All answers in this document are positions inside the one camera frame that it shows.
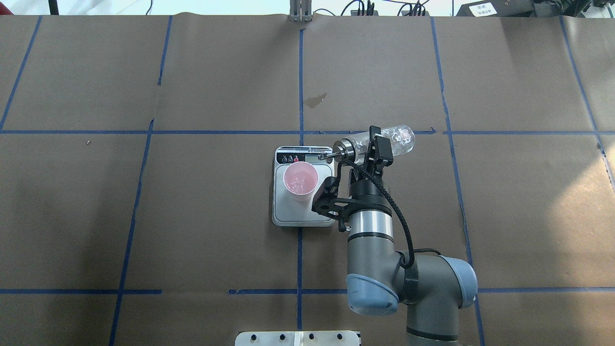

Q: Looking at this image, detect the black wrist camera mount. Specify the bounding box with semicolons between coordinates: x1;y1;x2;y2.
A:
310;176;352;233

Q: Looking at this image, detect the pink paper cup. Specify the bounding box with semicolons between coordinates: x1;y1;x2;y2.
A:
283;161;319;202

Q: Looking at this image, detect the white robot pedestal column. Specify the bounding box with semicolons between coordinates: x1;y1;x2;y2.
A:
234;330;362;346

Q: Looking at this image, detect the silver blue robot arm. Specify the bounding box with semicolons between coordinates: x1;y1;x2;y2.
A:
345;125;478;346

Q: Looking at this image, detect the clear glass sauce bottle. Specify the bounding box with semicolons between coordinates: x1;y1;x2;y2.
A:
317;125;415;164

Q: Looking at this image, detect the black box with label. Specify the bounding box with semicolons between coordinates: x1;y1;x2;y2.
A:
455;0;535;17

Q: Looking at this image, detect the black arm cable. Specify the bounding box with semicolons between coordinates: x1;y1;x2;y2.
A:
336;158;442;270

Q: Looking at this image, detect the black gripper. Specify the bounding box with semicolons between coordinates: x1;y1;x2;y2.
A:
348;125;394;214

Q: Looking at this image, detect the aluminium frame post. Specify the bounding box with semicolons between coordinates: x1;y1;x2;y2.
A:
288;0;313;23

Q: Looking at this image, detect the silver digital kitchen scale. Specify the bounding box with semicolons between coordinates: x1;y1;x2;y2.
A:
272;146;334;227

